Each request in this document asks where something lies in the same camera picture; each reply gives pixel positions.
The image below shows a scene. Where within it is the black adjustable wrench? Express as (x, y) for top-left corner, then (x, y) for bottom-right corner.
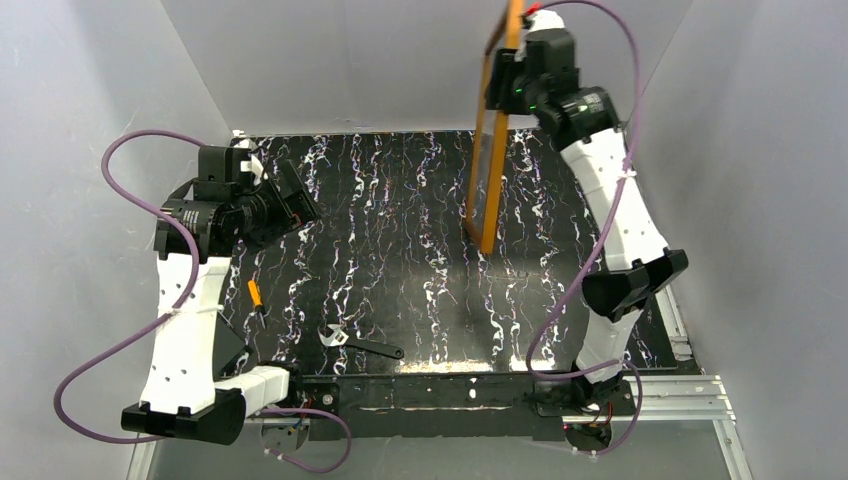
(319, 324), (405, 360)

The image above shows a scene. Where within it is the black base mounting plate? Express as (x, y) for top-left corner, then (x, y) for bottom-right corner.
(283, 372), (635, 441)

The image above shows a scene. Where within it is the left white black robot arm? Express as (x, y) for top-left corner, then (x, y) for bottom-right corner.
(121, 146), (320, 445)

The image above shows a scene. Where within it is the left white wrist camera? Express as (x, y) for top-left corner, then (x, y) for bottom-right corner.
(233, 137), (267, 187)

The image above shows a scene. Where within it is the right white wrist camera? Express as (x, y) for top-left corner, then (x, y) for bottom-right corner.
(523, 8), (566, 44)

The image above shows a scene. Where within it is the wooden picture frame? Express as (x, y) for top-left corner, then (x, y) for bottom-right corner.
(464, 0), (525, 254)

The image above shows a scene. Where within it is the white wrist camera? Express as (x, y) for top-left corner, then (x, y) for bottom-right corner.
(233, 137), (267, 187)
(523, 8), (566, 44)

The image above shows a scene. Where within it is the yellow handled screwdriver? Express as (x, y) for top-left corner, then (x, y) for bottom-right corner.
(248, 279), (267, 329)

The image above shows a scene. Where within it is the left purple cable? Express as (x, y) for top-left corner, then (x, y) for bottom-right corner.
(52, 129), (352, 476)

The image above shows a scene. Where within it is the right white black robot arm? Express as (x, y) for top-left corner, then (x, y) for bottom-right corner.
(486, 28), (689, 407)

